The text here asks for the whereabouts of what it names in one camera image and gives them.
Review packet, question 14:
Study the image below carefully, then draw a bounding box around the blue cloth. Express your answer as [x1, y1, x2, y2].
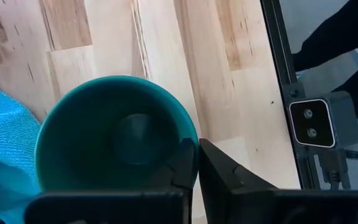
[0, 80, 43, 224]

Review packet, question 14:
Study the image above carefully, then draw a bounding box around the black camera cable plug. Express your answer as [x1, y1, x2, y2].
[317, 149, 358, 190]

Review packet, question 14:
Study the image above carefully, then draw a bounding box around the grey table-level camera box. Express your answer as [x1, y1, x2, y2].
[287, 90, 358, 149]

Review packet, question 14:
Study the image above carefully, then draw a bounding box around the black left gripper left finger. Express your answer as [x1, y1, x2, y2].
[154, 138, 199, 191]

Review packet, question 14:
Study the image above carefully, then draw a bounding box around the dark green plastic cup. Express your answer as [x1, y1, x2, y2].
[34, 75, 200, 192]

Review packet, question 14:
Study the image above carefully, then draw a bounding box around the black aluminium table frame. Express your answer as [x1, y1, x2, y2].
[259, 0, 323, 190]

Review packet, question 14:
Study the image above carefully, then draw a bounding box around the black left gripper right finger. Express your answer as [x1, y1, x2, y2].
[198, 138, 279, 224]

